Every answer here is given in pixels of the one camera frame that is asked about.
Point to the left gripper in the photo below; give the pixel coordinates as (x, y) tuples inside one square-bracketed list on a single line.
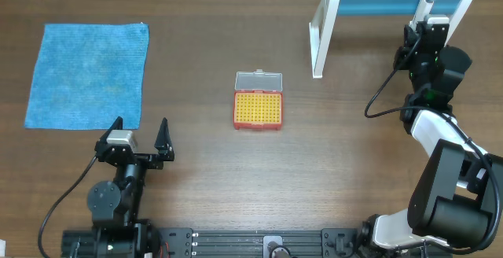
[(118, 156)]

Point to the white pipette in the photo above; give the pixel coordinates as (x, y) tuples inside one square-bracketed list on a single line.
[(424, 4)]

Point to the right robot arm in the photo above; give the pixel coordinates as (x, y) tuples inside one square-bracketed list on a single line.
[(432, 132)]

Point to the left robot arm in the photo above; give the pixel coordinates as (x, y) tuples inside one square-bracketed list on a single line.
[(118, 195)]

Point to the blue cloth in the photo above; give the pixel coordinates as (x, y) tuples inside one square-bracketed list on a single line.
[(86, 77)]

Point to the red and yellow tip box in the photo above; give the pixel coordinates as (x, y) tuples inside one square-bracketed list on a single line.
[(258, 108)]

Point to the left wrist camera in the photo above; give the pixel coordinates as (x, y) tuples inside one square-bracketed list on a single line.
[(122, 139)]

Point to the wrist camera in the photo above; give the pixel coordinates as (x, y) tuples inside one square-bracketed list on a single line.
[(437, 19), (122, 139)]

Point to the mounting rail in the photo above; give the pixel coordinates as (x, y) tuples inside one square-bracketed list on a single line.
[(236, 243)]

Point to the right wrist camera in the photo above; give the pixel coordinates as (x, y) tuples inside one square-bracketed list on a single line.
[(437, 19)]

